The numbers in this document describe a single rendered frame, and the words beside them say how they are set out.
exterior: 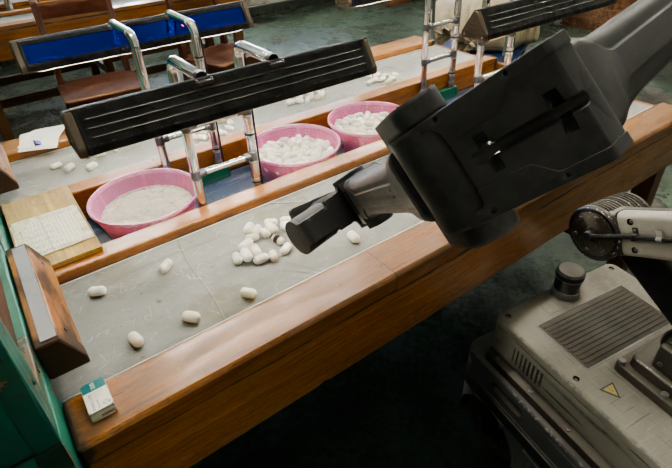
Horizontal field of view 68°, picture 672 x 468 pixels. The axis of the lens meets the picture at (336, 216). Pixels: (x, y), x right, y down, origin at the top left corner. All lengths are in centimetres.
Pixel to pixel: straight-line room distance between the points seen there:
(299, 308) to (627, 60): 69
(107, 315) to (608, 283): 122
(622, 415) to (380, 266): 58
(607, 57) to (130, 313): 89
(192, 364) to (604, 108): 71
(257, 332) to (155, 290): 27
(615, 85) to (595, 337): 107
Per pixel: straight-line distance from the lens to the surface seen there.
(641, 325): 144
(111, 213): 135
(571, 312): 141
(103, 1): 340
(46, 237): 125
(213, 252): 112
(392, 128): 35
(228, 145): 152
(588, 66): 33
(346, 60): 110
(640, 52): 38
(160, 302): 103
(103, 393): 85
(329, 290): 94
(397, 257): 101
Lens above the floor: 140
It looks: 34 degrees down
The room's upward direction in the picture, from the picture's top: 3 degrees counter-clockwise
